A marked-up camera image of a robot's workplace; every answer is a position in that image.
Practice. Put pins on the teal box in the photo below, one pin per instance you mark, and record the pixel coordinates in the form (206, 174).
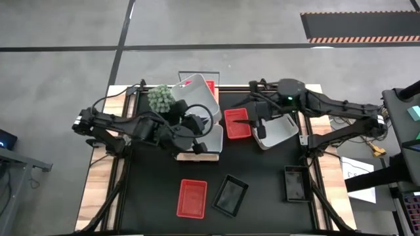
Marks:
(415, 113)

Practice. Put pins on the dark monitor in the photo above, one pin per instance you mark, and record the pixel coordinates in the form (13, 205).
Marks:
(7, 139)

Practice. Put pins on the black hazard-striped floor mat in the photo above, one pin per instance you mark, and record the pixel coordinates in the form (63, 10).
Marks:
(361, 24)

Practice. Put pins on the white paper sheet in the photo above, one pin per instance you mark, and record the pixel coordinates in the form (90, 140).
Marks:
(361, 193)

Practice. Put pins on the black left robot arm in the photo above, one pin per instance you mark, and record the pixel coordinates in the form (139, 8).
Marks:
(111, 123)

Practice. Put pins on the green plant in white pot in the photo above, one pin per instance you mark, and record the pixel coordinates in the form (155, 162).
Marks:
(160, 98)

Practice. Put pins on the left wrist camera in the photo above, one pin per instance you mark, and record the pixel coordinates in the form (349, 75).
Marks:
(200, 148)

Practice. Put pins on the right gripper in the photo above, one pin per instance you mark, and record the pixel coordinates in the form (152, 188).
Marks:
(266, 109)

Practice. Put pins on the backlit keyboard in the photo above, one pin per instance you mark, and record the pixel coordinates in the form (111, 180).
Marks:
(412, 206)

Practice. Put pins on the black pole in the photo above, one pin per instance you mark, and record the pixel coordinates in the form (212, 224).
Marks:
(410, 91)

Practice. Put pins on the black plastic mesh basket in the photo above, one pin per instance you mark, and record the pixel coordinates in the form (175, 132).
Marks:
(229, 195)
(297, 183)

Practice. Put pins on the grey metal bracket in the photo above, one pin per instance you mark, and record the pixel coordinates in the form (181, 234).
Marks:
(303, 140)

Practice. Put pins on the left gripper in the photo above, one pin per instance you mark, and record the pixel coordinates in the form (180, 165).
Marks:
(193, 124)

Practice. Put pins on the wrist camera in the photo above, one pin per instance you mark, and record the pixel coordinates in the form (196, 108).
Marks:
(200, 148)
(262, 132)

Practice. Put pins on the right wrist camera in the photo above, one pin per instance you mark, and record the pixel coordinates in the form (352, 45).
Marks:
(262, 132)

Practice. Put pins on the black tablet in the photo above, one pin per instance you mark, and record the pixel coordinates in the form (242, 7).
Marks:
(411, 145)

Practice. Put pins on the black cart beam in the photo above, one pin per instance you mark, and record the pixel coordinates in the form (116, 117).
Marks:
(377, 177)

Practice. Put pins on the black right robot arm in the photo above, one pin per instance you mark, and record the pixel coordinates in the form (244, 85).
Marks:
(341, 106)

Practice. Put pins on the grey metal desk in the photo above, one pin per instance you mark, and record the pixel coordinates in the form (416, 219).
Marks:
(16, 170)

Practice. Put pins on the red plastic mesh basket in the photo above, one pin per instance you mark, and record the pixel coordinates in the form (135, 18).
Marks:
(210, 86)
(192, 198)
(237, 129)

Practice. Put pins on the wooden shelf with black rails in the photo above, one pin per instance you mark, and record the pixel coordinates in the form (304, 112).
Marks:
(197, 157)

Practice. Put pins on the black aluminium rig frame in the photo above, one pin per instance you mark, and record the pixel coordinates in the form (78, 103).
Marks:
(118, 203)

